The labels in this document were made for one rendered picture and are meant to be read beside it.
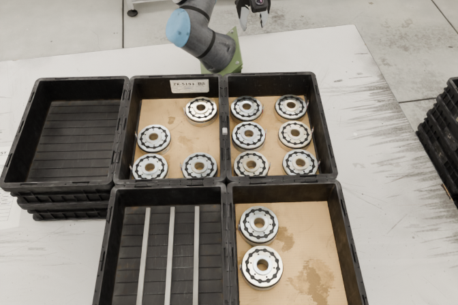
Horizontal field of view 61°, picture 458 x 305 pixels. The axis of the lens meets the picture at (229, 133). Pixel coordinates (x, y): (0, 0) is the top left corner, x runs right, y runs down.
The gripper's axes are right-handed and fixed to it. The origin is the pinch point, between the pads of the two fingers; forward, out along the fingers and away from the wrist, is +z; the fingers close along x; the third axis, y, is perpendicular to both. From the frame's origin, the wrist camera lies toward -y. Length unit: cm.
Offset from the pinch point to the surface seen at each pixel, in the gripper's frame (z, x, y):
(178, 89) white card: 16.1, 27.1, -4.3
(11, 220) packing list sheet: 32, 85, -31
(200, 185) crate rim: 14, 26, -44
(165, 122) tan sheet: 20.9, 33.1, -13.6
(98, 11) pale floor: 92, 78, 175
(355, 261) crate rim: 17, -6, -71
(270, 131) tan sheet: 23.0, 0.8, -23.8
